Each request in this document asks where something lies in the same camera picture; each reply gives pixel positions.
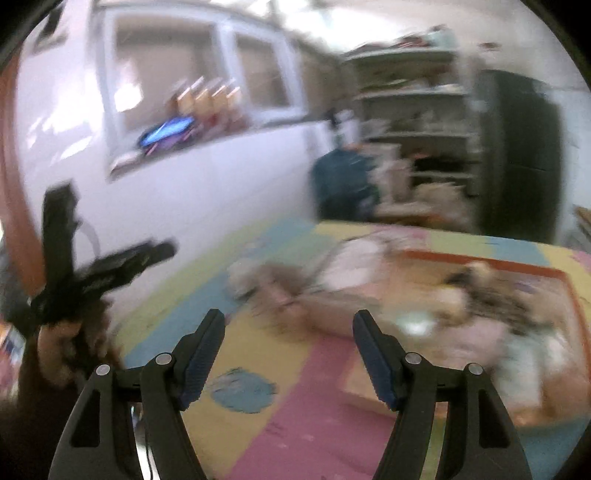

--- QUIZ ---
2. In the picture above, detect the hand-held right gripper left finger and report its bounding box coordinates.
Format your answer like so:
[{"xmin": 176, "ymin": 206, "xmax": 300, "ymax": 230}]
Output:
[{"xmin": 48, "ymin": 308, "xmax": 227, "ymax": 480}]

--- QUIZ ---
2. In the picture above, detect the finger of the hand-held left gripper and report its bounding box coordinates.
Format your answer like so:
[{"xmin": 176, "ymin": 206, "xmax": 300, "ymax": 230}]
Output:
[
  {"xmin": 85, "ymin": 239, "xmax": 179, "ymax": 296},
  {"xmin": 41, "ymin": 184, "xmax": 78, "ymax": 296}
]

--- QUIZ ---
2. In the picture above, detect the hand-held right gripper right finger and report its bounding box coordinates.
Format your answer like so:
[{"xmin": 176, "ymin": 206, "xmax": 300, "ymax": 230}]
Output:
[{"xmin": 352, "ymin": 309, "xmax": 534, "ymax": 480}]

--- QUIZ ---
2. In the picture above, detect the shallow cardboard box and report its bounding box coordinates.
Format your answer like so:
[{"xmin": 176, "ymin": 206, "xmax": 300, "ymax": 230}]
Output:
[{"xmin": 339, "ymin": 249, "xmax": 588, "ymax": 426}]

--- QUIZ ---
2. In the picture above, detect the person's left forearm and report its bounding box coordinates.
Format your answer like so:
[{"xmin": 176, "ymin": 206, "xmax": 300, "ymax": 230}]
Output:
[{"xmin": 11, "ymin": 351, "xmax": 95, "ymax": 480}]

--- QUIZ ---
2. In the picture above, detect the person's left hand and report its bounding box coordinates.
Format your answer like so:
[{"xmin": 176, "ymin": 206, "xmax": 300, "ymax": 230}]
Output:
[{"xmin": 34, "ymin": 300, "xmax": 118, "ymax": 389}]

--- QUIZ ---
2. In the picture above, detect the large floral tissue pack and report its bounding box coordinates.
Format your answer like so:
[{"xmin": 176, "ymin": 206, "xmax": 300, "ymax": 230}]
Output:
[{"xmin": 299, "ymin": 234, "xmax": 409, "ymax": 341}]

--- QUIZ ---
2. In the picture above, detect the beige plush toy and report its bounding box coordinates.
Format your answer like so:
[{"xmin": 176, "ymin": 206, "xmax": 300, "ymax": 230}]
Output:
[{"xmin": 228, "ymin": 261, "xmax": 311, "ymax": 320}]

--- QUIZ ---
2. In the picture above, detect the smartphone with lit screen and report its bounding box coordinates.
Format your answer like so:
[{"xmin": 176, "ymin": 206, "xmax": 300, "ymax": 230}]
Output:
[{"xmin": 139, "ymin": 116, "xmax": 197, "ymax": 158}]

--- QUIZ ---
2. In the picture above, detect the leopard print cloth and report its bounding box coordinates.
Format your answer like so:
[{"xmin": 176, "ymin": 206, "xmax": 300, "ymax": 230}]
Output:
[{"xmin": 443, "ymin": 271, "xmax": 543, "ymax": 334}]

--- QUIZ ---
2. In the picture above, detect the small clear-wrapped tissue pack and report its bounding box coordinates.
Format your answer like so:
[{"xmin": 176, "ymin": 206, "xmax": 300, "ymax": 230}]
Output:
[{"xmin": 499, "ymin": 331, "xmax": 575, "ymax": 412}]

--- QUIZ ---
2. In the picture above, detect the blue water jug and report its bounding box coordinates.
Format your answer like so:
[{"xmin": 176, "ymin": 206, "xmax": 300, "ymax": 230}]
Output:
[{"xmin": 311, "ymin": 148, "xmax": 380, "ymax": 223}]

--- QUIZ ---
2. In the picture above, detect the white framed window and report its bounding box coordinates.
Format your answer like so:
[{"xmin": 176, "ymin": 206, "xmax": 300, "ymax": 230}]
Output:
[{"xmin": 92, "ymin": 0, "xmax": 315, "ymax": 182}]

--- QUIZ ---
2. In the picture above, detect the black white water pump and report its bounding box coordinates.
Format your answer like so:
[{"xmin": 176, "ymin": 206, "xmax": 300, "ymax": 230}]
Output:
[{"xmin": 325, "ymin": 107, "xmax": 360, "ymax": 149}]

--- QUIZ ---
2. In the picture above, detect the wooden side table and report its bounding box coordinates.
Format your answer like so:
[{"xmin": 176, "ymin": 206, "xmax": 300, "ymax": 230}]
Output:
[{"xmin": 573, "ymin": 205, "xmax": 591, "ymax": 251}]

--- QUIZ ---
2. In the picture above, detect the dark refrigerator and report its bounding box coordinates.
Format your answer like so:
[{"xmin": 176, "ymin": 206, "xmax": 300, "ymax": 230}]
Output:
[{"xmin": 475, "ymin": 69, "xmax": 567, "ymax": 243}]

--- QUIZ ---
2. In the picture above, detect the grey metal shelf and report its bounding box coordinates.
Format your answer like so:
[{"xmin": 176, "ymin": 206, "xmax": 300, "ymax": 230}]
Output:
[{"xmin": 341, "ymin": 27, "xmax": 482, "ymax": 219}]

